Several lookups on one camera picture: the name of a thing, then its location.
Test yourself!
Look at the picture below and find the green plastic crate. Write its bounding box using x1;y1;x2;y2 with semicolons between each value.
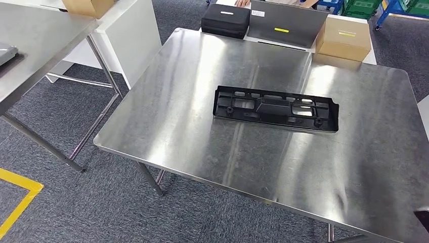
402;0;429;17
341;0;383;21

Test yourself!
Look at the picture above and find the grey laptop with yellow label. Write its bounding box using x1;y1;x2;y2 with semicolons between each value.
247;0;329;49

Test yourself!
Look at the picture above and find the brown cardboard box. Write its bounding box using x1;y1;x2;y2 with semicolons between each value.
315;16;372;63
61;0;115;20

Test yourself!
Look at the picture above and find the grey flat device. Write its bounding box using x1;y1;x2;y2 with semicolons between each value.
0;42;19;67

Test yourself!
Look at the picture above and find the black zippered case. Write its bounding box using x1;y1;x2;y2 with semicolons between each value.
201;3;251;40

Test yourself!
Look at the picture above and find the stainless steel workbench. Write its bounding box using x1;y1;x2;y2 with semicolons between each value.
93;27;429;243

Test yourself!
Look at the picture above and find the yellow floor tape square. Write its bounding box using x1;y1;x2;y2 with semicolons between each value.
0;168;44;239

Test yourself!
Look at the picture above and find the stainless steel table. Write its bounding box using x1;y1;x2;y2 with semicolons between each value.
0;3;123;173

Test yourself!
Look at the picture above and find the black plastic plate frame part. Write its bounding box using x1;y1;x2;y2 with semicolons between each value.
212;85;340;134

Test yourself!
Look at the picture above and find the white table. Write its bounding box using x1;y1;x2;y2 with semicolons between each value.
417;94;429;139
44;0;378;90

